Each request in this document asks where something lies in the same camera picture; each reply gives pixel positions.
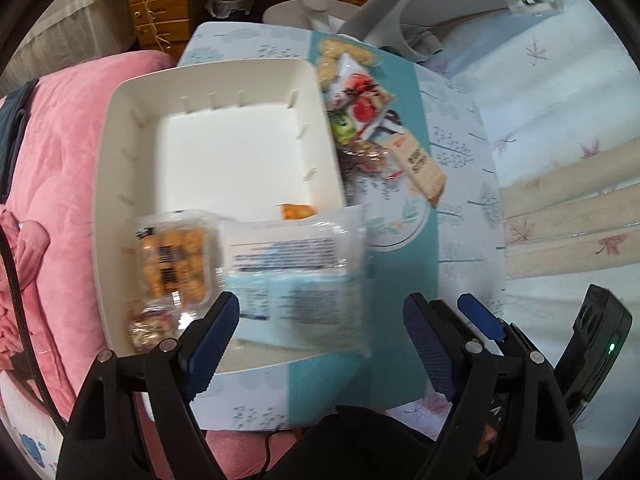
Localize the white plastic storage bin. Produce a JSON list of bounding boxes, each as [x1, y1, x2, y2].
[[93, 58, 346, 356]]

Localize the black waste bin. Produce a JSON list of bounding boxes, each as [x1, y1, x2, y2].
[[205, 0, 255, 20]]

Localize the lace covered piano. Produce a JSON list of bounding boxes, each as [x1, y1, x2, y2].
[[1, 0, 136, 96]]

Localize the red white date snack bag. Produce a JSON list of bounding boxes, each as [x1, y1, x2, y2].
[[326, 54, 396, 140]]

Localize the blue snack packet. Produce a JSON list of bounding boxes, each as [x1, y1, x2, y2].
[[280, 204, 317, 220]]

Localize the white blue wafer pack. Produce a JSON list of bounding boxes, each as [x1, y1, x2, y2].
[[218, 205, 371, 354]]

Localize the navy folded garment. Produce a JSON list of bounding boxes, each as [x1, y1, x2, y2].
[[0, 78, 39, 204]]

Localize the clear bag orange crackers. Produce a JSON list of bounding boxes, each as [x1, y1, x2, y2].
[[134, 209, 219, 313]]

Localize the green pastry packet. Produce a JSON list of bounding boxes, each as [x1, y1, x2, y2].
[[328, 110, 358, 146]]

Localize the clear dark candy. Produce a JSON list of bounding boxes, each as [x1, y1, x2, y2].
[[344, 139, 387, 174]]

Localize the black cable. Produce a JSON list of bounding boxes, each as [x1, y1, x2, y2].
[[0, 224, 68, 436]]

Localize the pink bed blanket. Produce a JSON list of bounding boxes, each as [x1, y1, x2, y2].
[[1, 50, 306, 479]]

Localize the rice cracker pack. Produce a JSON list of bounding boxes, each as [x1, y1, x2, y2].
[[318, 37, 382, 67], [316, 55, 338, 91]]

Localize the oats protein bar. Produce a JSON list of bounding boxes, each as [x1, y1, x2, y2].
[[382, 131, 447, 208]]

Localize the clear nut candy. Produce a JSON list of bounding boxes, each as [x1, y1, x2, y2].
[[128, 306, 180, 353]]

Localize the floral white curtain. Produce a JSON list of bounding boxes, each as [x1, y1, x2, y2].
[[424, 0, 640, 480]]

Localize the dark red snowflake packet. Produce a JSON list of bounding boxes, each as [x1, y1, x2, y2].
[[369, 110, 405, 144]]

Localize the teal tree pattern tablecloth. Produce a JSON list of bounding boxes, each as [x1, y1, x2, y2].
[[192, 52, 506, 431]]

